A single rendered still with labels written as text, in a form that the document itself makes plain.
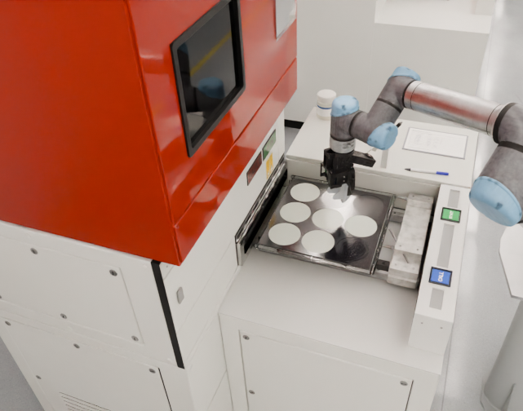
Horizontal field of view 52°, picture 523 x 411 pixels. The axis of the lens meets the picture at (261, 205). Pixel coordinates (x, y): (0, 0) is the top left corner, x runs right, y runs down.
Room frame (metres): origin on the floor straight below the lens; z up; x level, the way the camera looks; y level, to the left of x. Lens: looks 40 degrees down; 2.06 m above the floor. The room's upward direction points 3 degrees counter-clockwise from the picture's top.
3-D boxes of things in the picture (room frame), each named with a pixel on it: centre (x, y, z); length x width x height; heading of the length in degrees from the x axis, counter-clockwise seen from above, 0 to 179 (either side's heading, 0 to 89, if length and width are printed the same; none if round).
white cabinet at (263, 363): (1.31, -0.34, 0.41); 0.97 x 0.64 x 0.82; 157
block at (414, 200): (1.34, -0.52, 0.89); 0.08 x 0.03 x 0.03; 67
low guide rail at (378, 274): (1.14, -0.22, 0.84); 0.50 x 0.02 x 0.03; 67
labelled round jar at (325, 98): (1.79, -0.27, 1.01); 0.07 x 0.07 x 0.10
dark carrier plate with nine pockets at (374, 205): (1.27, -0.21, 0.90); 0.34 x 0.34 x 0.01; 67
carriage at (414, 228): (1.19, -0.46, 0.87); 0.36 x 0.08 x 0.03; 157
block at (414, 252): (1.11, -0.43, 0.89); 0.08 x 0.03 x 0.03; 67
